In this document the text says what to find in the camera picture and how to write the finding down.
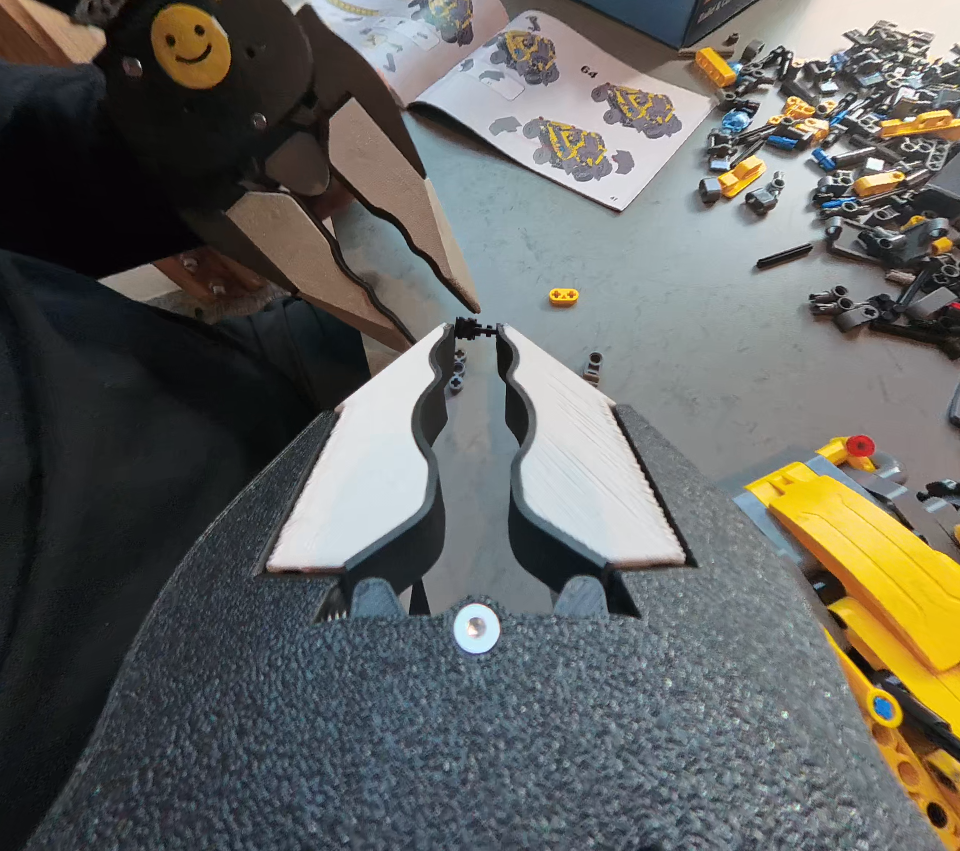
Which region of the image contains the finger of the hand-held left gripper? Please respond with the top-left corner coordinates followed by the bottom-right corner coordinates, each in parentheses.
top-left (225, 189), bottom-right (416, 353)
top-left (326, 99), bottom-right (483, 316)

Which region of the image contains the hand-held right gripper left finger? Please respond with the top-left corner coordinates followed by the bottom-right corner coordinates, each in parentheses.
top-left (266, 323), bottom-right (456, 575)

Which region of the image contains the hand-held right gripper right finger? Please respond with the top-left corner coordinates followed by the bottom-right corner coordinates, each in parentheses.
top-left (495, 323), bottom-right (687, 571)

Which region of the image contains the person's left forearm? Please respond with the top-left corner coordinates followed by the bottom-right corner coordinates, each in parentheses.
top-left (0, 59), bottom-right (211, 281)

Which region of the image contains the grey desk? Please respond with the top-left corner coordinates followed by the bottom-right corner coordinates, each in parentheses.
top-left (251, 0), bottom-right (960, 851)

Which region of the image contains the paper instruction booklet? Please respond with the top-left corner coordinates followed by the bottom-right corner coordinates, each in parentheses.
top-left (303, 0), bottom-right (717, 213)

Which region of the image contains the person's dark clothing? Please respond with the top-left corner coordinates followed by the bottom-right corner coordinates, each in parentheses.
top-left (0, 251), bottom-right (372, 851)

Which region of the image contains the yellow toy brick vehicle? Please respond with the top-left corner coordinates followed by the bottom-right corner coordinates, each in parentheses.
top-left (735, 434), bottom-right (960, 833)

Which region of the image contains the pile of loose brick parts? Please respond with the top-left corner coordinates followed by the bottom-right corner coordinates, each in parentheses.
top-left (690, 22), bottom-right (960, 361)

